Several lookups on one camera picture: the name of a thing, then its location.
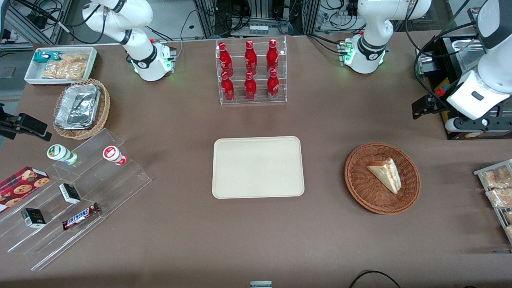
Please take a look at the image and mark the red cola bottle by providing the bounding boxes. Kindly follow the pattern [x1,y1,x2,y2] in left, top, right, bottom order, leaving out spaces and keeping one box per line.
[244,40,258,75]
[266,69,280,100]
[244,72,258,101]
[221,72,236,102]
[218,42,234,76]
[266,39,279,74]

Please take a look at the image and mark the oval light wicker basket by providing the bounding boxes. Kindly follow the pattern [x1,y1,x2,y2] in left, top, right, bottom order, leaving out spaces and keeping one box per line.
[53,78,111,140]

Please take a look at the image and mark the teal snack packet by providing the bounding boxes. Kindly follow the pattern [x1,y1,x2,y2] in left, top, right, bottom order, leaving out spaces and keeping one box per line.
[33,51,61,64]

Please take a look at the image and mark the black floor cable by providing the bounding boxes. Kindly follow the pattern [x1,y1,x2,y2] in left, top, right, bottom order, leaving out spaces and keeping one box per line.
[348,270,402,288]

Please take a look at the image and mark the red lid drink cup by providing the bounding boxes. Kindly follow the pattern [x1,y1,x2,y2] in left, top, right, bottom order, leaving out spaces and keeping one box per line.
[102,146,129,166]

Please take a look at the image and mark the clear acrylic stepped display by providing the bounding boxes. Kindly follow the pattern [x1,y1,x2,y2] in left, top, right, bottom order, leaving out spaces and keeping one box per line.
[0,128,152,272]

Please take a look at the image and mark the aluminium frame equipment rack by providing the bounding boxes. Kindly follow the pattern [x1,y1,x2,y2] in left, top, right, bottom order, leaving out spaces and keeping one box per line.
[192,0,322,38]

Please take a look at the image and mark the green lid drink cup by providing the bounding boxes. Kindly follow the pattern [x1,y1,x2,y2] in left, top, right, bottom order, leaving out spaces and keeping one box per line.
[47,144,78,166]

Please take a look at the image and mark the clear bag of crackers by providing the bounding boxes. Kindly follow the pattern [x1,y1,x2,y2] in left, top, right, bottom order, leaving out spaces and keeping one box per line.
[42,54,89,80]

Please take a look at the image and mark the black food warmer machine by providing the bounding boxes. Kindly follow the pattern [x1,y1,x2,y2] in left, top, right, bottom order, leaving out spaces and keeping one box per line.
[415,34,512,140]

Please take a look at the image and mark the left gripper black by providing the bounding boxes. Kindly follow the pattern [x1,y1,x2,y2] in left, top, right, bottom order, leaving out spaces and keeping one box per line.
[412,95,512,133]

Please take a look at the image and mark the beige rectangular tray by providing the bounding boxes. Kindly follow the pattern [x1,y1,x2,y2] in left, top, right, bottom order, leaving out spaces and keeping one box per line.
[212,136,305,199]

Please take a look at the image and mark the metal wire snack tray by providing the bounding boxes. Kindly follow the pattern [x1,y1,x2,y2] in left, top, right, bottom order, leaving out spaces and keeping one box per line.
[474,159,512,244]

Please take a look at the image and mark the snickers chocolate bar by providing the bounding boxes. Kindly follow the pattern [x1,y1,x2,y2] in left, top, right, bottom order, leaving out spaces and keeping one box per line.
[62,202,100,231]

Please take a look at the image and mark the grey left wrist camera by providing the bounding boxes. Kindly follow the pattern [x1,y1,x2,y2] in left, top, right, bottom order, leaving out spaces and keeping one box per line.
[445,118,466,133]

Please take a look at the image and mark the clear bag of pastry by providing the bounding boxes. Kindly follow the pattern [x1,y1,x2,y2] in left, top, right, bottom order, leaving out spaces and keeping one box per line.
[486,188,512,209]
[481,166,512,189]

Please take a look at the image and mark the metal glass warmer cover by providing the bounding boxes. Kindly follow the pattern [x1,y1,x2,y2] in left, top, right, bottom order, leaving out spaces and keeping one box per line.
[467,6,486,40]

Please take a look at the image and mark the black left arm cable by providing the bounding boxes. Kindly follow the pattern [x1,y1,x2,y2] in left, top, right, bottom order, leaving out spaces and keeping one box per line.
[405,0,486,117]

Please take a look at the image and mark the white rectangular snack bin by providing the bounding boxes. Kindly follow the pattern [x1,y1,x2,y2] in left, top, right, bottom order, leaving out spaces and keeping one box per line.
[24,46,98,86]

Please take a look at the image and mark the clear acrylic bottle rack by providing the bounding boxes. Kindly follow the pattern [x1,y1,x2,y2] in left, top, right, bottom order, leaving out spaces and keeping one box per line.
[215,36,288,105]

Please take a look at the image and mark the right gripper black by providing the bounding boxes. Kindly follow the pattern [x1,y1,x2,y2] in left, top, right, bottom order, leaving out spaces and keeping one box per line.
[0,103,53,142]

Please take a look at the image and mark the triangular sandwich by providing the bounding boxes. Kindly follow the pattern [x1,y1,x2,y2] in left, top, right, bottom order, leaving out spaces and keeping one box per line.
[367,158,402,195]

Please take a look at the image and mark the round brown wicker basket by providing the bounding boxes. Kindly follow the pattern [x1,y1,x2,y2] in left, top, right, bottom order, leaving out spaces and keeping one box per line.
[344,142,421,215]

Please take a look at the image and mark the red cookie box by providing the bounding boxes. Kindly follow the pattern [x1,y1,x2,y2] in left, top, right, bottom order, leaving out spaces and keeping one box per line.
[0,166,51,214]

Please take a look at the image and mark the small black carton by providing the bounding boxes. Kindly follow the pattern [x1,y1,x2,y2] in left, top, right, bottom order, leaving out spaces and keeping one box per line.
[58,183,82,205]
[21,208,47,229]

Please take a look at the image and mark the stacked aluminium foil containers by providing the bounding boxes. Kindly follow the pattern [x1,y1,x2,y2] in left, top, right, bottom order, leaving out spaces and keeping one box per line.
[54,83,101,130]

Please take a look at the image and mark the steel warmer pan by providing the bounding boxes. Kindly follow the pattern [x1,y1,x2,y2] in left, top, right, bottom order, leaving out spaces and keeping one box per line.
[452,39,487,75]

